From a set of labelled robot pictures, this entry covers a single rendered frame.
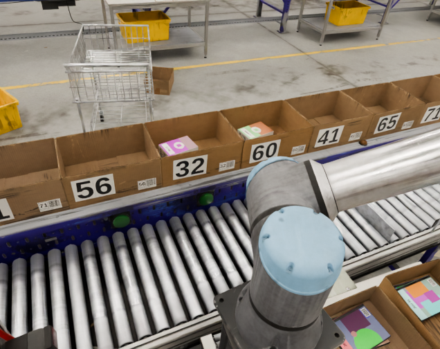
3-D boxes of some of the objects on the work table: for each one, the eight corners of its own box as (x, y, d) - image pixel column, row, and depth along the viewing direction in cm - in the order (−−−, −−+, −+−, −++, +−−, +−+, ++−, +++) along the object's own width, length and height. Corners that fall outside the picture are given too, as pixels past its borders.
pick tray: (452, 394, 109) (470, 382, 102) (374, 289, 136) (383, 275, 130) (515, 364, 117) (533, 352, 111) (429, 271, 144) (440, 257, 138)
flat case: (455, 305, 131) (457, 303, 130) (419, 323, 125) (421, 320, 124) (427, 276, 140) (429, 274, 139) (391, 291, 134) (393, 289, 133)
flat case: (389, 337, 120) (391, 335, 119) (350, 363, 112) (351, 361, 111) (361, 305, 129) (362, 302, 128) (322, 327, 121) (323, 325, 120)
